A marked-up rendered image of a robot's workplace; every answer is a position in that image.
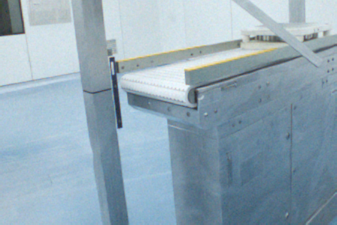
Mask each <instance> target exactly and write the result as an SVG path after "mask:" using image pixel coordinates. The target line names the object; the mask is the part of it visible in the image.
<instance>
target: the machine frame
mask: <svg viewBox="0 0 337 225"><path fill-rule="evenodd" d="M71 3H72V8H71V9H72V14H73V20H74V30H75V35H76V42H77V57H78V63H79V69H80V79H81V84H82V90H83V100H84V106H85V112H86V117H87V128H88V133H89V139H90V147H91V148H92V152H93V171H94V175H95V180H96V186H97V191H98V197H99V207H100V212H101V218H102V225H129V217H128V210H127V204H126V194H125V191H124V186H123V175H122V168H121V162H120V150H119V144H118V137H117V125H116V118H115V113H114V100H113V94H112V89H111V88H112V87H111V75H110V69H109V62H108V50H107V44H106V37H105V19H104V12H103V7H102V0H71ZM289 23H305V0H289Z"/></svg>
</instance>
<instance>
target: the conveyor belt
mask: <svg viewBox="0 0 337 225"><path fill-rule="evenodd" d="M336 44H337V43H334V44H331V45H327V46H325V47H321V48H318V49H316V50H312V52H315V51H319V50H322V49H325V48H327V47H331V46H334V45H336ZM257 51H261V50H259V49H238V50H232V51H228V52H225V53H219V54H215V55H211V56H205V57H201V58H198V59H192V60H188V61H184V62H178V63H174V64H171V65H164V66H161V67H157V68H151V69H148V70H140V71H134V72H130V73H127V74H124V75H123V76H122V77H121V79H120V88H121V90H123V91H124V92H127V93H133V94H136V95H140V96H144V97H148V98H152V99H157V100H163V101H166V102H172V103H175V104H179V105H184V106H187V107H191V108H193V107H195V106H197V103H195V104H192V103H190V102H189V101H188V98H187V96H188V93H189V91H190V90H191V89H192V88H195V87H200V86H202V85H205V84H209V83H212V82H215V81H219V80H222V79H224V78H229V77H232V76H234V75H237V74H241V73H244V72H246V71H251V70H257V69H259V68H263V67H266V66H268V65H273V64H275V63H278V62H282V61H285V60H288V59H292V58H294V57H297V56H301V54H296V55H294V56H289V57H287V58H284V59H279V60H277V61H274V62H270V63H267V64H264V65H260V66H257V67H254V68H250V69H247V70H242V71H237V72H235V73H232V74H227V75H224V76H222V77H219V78H215V79H212V80H209V81H204V82H201V83H198V84H194V85H192V86H189V85H186V84H185V74H184V69H187V68H192V67H195V66H199V65H204V64H208V63H211V62H217V61H221V60H223V59H229V58H233V57H236V56H241V55H245V54H248V53H253V52H257Z"/></svg>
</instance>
